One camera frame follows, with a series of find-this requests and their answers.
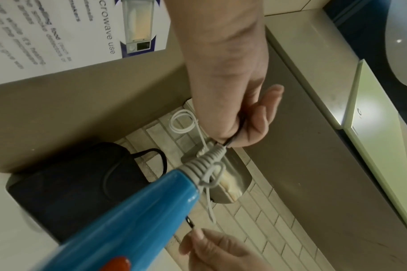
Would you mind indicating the white round ceiling lamp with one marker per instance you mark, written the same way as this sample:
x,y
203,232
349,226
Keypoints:
x,y
404,39

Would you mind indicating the person's left hand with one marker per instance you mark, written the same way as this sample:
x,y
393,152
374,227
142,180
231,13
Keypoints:
x,y
223,66

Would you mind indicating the black fabric bag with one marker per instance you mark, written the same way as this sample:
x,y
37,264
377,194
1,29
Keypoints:
x,y
72,190

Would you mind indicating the stainless steel hand dryer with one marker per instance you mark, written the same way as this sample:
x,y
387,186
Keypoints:
x,y
236,174

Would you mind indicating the white and purple microwave poster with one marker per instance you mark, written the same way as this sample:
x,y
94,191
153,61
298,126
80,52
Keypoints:
x,y
55,31

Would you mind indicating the person's right hand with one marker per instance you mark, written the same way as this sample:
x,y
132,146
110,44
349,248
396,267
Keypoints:
x,y
220,256

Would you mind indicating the white and blue hair dryer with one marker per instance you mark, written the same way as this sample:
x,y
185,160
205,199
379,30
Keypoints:
x,y
139,211

